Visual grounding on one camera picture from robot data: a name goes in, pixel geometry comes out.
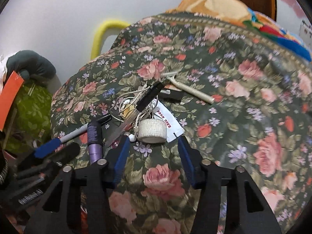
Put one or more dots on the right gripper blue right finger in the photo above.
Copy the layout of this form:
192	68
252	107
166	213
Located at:
191	162

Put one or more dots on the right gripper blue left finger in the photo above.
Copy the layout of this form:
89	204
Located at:
116	158

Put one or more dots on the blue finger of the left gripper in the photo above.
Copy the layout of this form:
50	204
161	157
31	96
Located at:
46	148
65	152

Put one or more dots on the grey black sharpie marker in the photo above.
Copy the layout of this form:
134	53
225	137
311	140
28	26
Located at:
102	120

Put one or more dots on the white small tube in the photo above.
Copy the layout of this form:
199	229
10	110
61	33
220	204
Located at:
174	129

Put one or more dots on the clear pen black cap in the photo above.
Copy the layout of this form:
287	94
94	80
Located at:
136	109

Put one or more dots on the grey disposable razor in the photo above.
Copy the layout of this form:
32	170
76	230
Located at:
197	93

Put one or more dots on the purple cosmetic tube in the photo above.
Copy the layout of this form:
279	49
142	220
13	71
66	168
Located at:
94	141

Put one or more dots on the green floral fabric bag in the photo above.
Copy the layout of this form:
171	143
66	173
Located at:
28	123

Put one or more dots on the white gauze tape roll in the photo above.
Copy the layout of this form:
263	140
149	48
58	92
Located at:
152	131

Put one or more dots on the white tangled earphones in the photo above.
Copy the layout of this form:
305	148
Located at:
136	104

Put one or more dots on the orange red cardboard strip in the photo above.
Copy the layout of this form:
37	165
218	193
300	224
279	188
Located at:
10	90

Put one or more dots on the dark floral bedspread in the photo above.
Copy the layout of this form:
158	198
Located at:
261	116

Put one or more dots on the dark green plush cloth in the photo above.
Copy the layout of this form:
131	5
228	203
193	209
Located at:
29	64

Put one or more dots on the yellow foam tube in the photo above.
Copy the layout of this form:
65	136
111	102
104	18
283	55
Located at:
99	36

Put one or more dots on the orange colourful blanket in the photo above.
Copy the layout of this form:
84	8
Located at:
237	13

